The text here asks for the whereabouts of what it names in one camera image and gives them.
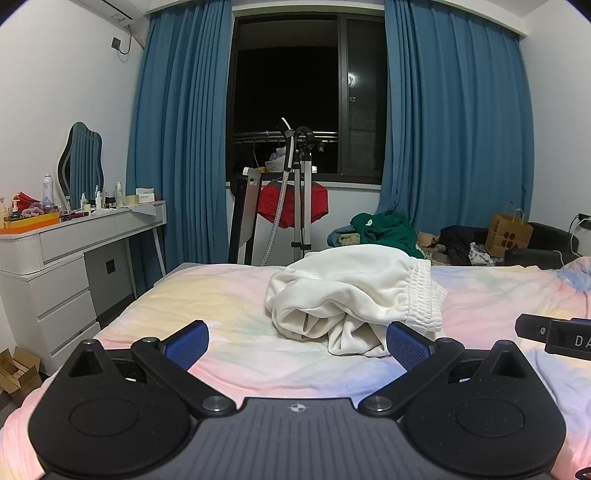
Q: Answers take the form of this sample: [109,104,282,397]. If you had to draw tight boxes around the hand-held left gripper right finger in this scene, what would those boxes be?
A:
[359,320,537,418]

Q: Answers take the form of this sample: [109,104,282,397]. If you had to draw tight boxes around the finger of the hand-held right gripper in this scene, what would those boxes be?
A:
[515,314,555,343]

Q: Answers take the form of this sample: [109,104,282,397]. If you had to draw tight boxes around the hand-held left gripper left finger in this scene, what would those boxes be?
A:
[60,320,237,418]

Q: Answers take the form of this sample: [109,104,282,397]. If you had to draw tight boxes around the white pants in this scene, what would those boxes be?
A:
[264,244,448,358]

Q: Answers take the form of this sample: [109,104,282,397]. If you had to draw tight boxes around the dark clothes pile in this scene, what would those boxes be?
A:
[438,225,486,267]

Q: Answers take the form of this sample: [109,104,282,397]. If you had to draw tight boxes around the pastel tie-dye bed blanket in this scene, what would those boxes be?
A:
[0,256,591,480]

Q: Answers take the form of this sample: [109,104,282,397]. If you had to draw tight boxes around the black sofa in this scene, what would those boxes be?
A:
[434,222,581,269]

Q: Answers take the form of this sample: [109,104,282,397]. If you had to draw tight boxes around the printed white cloth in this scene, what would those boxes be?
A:
[468,242,496,267]

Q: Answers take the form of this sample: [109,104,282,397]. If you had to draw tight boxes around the brown paper bag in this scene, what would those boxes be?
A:
[485,203,534,258]

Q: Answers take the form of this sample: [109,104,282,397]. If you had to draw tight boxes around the green garment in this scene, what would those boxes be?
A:
[349,212,423,258]

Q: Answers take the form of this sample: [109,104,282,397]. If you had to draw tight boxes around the white dressing table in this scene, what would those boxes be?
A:
[0,199,167,376]

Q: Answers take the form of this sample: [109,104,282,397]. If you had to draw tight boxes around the tissue box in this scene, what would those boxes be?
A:
[124,188,157,206]

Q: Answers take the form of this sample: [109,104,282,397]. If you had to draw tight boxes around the red garment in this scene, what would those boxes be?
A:
[257,181,329,229]

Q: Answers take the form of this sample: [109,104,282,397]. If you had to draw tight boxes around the cardboard boxes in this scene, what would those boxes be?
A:
[0,346,45,408]

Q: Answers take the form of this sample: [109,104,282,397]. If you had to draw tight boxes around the garment steamer stand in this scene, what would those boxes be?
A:
[260,117,325,267]

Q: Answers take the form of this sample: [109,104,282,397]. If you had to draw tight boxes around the orange tray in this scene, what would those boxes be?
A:
[4,213,62,230]

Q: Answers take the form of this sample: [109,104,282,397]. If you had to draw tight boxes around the hanging laundry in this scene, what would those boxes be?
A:
[265,148,291,171]

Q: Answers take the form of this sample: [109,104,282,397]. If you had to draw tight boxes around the blue curtain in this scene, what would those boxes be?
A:
[126,0,234,296]
[379,0,535,241]

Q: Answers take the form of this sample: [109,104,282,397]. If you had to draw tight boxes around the wavy framed mirror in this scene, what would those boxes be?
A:
[56,122,106,210]

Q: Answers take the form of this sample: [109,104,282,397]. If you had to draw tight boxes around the balcony railing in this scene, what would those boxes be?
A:
[232,131,340,145]

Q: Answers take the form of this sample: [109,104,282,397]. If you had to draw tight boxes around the dark framed window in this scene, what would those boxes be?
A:
[226,9,389,186]

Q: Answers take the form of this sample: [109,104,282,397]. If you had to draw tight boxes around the white air conditioner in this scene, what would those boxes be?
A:
[99,0,148,22]

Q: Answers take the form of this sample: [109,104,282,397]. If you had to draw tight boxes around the white charger cable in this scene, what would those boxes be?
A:
[551,216,581,268]

